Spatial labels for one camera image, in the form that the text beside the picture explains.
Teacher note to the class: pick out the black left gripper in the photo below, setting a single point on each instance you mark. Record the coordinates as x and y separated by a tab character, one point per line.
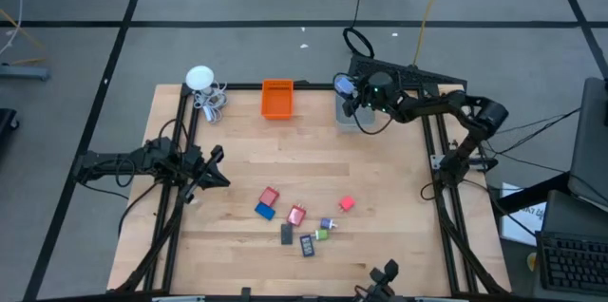
190	171

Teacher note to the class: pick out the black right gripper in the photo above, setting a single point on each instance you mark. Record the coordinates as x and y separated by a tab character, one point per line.
377	90

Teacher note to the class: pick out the red wall charger with logo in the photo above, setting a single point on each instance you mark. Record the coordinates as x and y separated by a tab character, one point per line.
269	196

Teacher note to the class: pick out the translucent red wall charger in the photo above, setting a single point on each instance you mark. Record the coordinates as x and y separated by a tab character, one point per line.
296	215

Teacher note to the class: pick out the black adapter box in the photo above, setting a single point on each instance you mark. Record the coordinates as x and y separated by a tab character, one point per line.
286	234

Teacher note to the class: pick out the small red cube charger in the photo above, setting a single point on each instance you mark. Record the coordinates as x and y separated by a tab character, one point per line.
347	203

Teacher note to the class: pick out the dark blue adapter box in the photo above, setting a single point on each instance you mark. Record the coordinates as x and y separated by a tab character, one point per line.
307	246

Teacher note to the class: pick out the small purple charger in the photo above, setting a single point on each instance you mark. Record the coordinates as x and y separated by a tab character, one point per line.
326	223

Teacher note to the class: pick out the small green charger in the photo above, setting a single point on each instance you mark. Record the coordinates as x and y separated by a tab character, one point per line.
321	234

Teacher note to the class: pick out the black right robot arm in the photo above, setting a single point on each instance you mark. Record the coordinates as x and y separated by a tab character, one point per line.
470	107

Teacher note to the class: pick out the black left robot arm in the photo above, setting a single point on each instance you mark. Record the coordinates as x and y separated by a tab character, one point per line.
109	162

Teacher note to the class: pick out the orange plastic basket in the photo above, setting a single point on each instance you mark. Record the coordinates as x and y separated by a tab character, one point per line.
277	100

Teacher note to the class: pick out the black perforated panel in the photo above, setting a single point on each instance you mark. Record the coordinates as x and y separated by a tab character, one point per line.
427	76

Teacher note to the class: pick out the white dome-shaped device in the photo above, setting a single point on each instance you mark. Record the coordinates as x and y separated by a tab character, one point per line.
199	77

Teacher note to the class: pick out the black floor object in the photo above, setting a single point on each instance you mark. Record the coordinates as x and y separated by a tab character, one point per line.
5	124

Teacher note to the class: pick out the grey metal floor foot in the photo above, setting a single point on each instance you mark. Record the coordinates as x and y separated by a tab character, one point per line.
24	72

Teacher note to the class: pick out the white paper sheet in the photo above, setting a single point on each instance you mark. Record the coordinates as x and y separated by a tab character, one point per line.
527	220

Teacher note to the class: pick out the yellow round object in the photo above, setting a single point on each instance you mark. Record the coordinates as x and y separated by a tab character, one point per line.
531	261

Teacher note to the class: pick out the large computer monitor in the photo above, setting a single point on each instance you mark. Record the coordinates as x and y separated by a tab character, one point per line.
591	150

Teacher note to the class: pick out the dark grey desk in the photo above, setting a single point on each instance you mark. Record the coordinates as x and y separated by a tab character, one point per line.
570	216

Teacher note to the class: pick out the black computer keyboard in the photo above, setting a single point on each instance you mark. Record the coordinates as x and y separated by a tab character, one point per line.
575	264

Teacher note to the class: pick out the black aluminium rig frame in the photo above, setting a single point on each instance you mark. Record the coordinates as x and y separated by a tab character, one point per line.
318	86

